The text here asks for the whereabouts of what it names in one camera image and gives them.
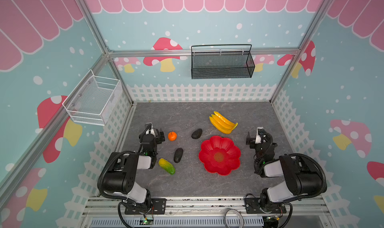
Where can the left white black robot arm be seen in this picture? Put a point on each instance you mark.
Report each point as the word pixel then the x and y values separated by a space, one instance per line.
pixel 118 177

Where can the aluminium front rail frame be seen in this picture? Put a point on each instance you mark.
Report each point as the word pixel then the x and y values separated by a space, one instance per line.
pixel 207 212

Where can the small fake orange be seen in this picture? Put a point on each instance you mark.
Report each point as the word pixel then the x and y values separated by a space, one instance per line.
pixel 172 136

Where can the red flower-shaped fruit bowl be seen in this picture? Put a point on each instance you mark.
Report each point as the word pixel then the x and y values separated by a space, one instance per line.
pixel 220 155

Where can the black mesh wall basket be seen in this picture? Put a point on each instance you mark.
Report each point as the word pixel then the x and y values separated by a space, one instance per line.
pixel 222 61

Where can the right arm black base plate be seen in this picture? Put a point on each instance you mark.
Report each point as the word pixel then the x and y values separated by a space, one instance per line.
pixel 253 206

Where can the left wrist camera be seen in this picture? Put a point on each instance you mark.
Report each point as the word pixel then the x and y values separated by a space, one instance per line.
pixel 151 130

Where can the yellow green fake mango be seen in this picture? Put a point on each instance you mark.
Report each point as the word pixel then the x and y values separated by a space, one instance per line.
pixel 167 166

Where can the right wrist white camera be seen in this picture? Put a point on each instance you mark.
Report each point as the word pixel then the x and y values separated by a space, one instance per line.
pixel 260 135

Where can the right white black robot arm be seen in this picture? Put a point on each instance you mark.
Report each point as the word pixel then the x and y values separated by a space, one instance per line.
pixel 304 177

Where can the white wire wall basket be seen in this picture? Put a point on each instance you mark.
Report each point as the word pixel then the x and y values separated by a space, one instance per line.
pixel 93 99

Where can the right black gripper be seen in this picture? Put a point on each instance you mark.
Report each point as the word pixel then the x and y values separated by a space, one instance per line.
pixel 251 139

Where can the yellow fake banana bunch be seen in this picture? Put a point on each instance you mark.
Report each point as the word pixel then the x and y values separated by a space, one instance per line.
pixel 221 123

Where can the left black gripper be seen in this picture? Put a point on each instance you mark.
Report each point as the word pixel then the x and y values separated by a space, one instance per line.
pixel 159 134

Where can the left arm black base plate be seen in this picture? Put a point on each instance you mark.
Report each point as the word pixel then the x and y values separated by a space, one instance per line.
pixel 155 207

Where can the dark fake avocado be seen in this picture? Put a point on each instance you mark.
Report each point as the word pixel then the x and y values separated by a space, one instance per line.
pixel 178 155
pixel 197 134

